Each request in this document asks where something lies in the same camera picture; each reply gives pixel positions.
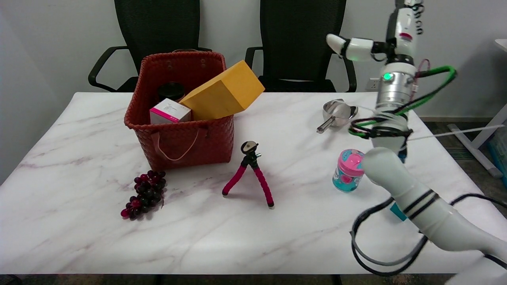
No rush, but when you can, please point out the dark purple grape bunch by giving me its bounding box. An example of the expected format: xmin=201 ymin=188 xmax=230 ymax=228
xmin=120 ymin=170 xmax=167 ymax=221

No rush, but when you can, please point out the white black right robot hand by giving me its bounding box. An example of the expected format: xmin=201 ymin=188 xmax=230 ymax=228
xmin=326 ymin=0 xmax=425 ymax=65

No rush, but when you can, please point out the black lidded jar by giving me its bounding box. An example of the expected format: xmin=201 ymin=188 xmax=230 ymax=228
xmin=157 ymin=82 xmax=185 ymax=103

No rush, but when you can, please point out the black mesh office chair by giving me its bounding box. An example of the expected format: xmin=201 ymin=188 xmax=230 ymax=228
xmin=88 ymin=0 xmax=212 ymax=93
xmin=244 ymin=0 xmax=357 ymax=93

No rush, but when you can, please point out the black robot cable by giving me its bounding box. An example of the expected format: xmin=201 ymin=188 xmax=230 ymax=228
xmin=351 ymin=193 xmax=507 ymax=277

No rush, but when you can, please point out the silver metal scoop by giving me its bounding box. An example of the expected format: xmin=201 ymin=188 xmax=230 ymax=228
xmin=316 ymin=99 xmax=359 ymax=134

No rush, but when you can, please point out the pink flexible mini tripod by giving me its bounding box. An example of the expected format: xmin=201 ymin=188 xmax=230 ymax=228
xmin=222 ymin=141 xmax=275 ymax=209

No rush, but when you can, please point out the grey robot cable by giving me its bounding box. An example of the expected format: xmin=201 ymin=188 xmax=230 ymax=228
xmin=351 ymin=230 xmax=426 ymax=266

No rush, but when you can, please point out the green robot cable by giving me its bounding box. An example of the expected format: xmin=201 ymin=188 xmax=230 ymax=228
xmin=349 ymin=65 xmax=457 ymax=138

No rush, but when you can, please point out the white desk frame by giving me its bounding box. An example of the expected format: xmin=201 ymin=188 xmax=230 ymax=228
xmin=448 ymin=39 xmax=507 ymax=179

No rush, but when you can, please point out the brown woven storage basket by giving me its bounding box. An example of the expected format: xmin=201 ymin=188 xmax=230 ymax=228
xmin=124 ymin=49 xmax=235 ymax=171

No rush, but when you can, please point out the pink and teal cup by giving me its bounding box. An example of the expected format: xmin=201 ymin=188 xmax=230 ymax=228
xmin=332 ymin=149 xmax=365 ymax=193

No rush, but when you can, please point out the yellow rectangular box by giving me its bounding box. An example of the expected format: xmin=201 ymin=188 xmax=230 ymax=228
xmin=179 ymin=60 xmax=265 ymax=121

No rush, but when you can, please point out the teal small object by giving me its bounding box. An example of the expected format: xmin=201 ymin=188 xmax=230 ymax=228
xmin=390 ymin=202 xmax=408 ymax=221

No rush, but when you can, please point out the blue storage bin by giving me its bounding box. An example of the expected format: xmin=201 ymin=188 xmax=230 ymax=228
xmin=488 ymin=129 xmax=507 ymax=187

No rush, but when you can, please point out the white and pink carton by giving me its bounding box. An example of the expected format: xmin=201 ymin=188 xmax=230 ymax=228
xmin=149 ymin=98 xmax=192 ymax=125

